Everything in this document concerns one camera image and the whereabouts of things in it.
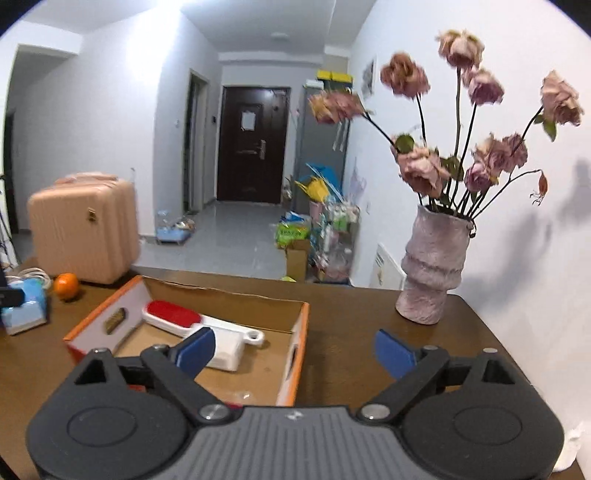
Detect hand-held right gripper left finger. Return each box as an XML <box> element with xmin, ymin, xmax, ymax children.
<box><xmin>74</xmin><ymin>327</ymin><xmax>232</xmax><ymax>426</ymax></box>

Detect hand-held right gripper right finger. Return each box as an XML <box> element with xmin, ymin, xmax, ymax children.
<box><xmin>355</xmin><ymin>329</ymin><xmax>515</xmax><ymax>424</ymax></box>

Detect orange cardboard box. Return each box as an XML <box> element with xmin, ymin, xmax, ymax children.
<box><xmin>63</xmin><ymin>275</ymin><xmax>310</xmax><ymax>407</ymax></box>

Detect blue tissue box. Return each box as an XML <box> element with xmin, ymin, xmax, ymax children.
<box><xmin>0</xmin><ymin>279</ymin><xmax>48</xmax><ymax>335</ymax></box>

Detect red and white lint brush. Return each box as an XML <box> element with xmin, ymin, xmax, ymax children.
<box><xmin>141</xmin><ymin>300</ymin><xmax>265</xmax><ymax>372</ymax></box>

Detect orange fruit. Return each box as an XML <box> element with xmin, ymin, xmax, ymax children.
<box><xmin>53</xmin><ymin>272</ymin><xmax>80</xmax><ymax>302</ymax></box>

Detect black tripod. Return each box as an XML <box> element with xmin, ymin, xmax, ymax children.
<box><xmin>0</xmin><ymin>173</ymin><xmax>19</xmax><ymax>271</ymax></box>

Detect white flat panel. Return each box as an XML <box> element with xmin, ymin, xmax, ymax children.
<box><xmin>369</xmin><ymin>243</ymin><xmax>407</xmax><ymax>291</ymax></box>

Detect pink textured vase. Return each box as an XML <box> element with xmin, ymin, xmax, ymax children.
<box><xmin>396</xmin><ymin>204</ymin><xmax>476</xmax><ymax>325</ymax></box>

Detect pink ribbed suitcase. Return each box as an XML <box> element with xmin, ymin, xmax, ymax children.
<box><xmin>27</xmin><ymin>173</ymin><xmax>140</xmax><ymax>284</ymax></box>

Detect blue pet feeder tray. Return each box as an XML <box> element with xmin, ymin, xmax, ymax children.
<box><xmin>156</xmin><ymin>210</ymin><xmax>195</xmax><ymax>244</ymax></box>

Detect brown cardboard box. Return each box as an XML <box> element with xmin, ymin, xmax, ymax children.
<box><xmin>285</xmin><ymin>240</ymin><xmax>311</xmax><ymax>281</ymax></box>

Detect green plastic bag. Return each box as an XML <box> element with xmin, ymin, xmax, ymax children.
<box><xmin>276</xmin><ymin>222</ymin><xmax>311</xmax><ymax>250</ymax></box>

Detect yellow plastic bag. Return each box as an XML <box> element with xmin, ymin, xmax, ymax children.
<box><xmin>295</xmin><ymin>178</ymin><xmax>329</xmax><ymax>202</ymax></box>

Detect dried pink roses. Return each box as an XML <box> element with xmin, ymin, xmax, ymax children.
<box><xmin>308</xmin><ymin>28</ymin><xmax>583</xmax><ymax>219</ymax></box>

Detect crumpled white tissue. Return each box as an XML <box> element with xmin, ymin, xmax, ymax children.
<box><xmin>554</xmin><ymin>425</ymin><xmax>583</xmax><ymax>472</ymax></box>

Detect dark brown entrance door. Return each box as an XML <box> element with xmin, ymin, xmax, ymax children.
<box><xmin>217</xmin><ymin>85</ymin><xmax>291</xmax><ymax>204</ymax></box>

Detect grey refrigerator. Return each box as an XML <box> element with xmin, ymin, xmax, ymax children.
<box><xmin>293</xmin><ymin>83</ymin><xmax>354</xmax><ymax>199</ymax></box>

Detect yellow box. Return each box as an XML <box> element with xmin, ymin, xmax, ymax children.
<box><xmin>317</xmin><ymin>70</ymin><xmax>354</xmax><ymax>88</ymax></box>

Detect white coiled cable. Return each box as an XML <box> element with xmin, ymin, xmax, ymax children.
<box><xmin>4</xmin><ymin>268</ymin><xmax>51</xmax><ymax>291</ymax></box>

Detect wire rack with bottles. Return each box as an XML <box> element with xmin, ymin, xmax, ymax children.
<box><xmin>309</xmin><ymin>200</ymin><xmax>361</xmax><ymax>283</ymax></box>

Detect wall poster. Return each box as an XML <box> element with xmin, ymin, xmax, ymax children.
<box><xmin>361</xmin><ymin>58</ymin><xmax>378</xmax><ymax>100</ymax></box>

